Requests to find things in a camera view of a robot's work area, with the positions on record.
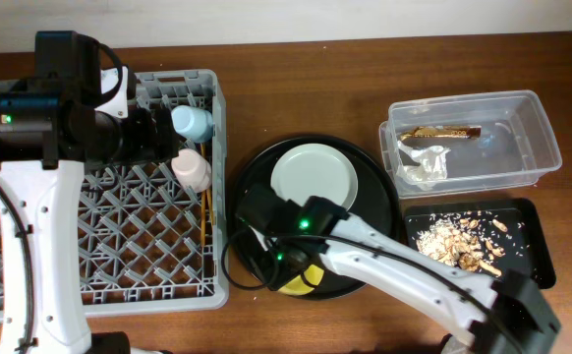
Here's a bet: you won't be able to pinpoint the round black tray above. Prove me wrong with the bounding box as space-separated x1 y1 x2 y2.
227 135 401 282

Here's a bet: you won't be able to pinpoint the white tissue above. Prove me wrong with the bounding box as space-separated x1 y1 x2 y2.
398 142 451 183

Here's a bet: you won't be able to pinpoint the yellow bowl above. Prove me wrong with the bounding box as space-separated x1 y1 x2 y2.
278 265 324 296

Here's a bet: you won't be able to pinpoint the gold snack wrapper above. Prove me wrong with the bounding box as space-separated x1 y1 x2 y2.
398 126 482 141

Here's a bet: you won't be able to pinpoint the black rectangular tray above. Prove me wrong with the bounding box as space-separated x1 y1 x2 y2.
404 199 556 289

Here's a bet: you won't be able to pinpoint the grey round plate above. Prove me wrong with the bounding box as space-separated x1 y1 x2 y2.
270 144 358 209

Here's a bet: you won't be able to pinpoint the food scraps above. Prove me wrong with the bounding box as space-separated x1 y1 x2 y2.
408 210 530 277

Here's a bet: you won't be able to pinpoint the blue plastic cup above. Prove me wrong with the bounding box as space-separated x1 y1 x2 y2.
171 105 214 144

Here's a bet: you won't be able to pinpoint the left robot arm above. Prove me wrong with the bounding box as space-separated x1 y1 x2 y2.
0 92 179 353

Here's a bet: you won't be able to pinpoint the grey dishwasher rack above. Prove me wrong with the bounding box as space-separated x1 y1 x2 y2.
0 69 228 317

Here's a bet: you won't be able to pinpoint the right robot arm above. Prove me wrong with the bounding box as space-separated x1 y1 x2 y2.
236 186 561 353

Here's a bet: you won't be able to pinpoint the clear plastic bin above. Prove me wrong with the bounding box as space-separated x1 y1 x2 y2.
378 90 562 199

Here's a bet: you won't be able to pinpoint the pink plastic cup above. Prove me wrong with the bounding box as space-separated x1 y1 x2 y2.
171 148 211 193

